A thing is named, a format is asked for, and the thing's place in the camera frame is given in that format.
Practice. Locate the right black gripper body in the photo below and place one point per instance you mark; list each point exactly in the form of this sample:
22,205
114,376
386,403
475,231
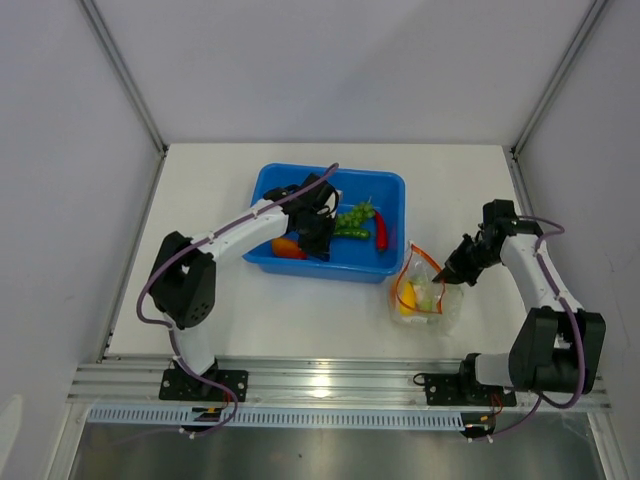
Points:
471,257

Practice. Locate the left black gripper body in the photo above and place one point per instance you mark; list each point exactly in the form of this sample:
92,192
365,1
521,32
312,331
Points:
318,215

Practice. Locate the white cauliflower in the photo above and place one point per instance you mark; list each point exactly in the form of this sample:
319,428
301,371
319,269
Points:
425,294

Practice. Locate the orange red mango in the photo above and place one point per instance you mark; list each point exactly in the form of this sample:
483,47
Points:
287,248

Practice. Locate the clear zip top bag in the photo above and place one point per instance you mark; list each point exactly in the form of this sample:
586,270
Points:
449,297

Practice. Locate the yellow orange mango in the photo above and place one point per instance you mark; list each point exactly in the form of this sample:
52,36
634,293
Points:
407,300

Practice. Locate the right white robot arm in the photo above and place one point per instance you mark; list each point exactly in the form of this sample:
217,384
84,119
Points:
557,350

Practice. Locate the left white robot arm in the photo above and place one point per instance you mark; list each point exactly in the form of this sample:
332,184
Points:
181,289

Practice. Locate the green chili pepper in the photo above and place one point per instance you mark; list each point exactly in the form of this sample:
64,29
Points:
352,233

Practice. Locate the green grape bunch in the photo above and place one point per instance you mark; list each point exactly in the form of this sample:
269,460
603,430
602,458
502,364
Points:
356,216

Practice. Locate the blue plastic bin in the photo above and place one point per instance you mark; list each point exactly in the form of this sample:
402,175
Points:
350,259

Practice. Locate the red chili pepper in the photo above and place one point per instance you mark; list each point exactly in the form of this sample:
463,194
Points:
381,232

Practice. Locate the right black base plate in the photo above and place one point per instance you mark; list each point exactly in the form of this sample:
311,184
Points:
454,390

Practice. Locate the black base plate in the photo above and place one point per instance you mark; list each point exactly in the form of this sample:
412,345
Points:
454,390
177,385

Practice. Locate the right aluminium frame post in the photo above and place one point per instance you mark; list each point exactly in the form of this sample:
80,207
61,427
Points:
568,60

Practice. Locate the aluminium frame post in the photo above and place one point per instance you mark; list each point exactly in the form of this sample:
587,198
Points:
116,60
568,60

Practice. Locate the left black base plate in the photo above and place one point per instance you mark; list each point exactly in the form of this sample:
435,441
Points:
177,385

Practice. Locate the aluminium mounting rail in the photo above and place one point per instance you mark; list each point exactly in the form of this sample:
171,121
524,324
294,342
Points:
317,383

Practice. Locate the left aluminium frame post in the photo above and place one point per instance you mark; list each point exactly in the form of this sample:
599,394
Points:
116,60

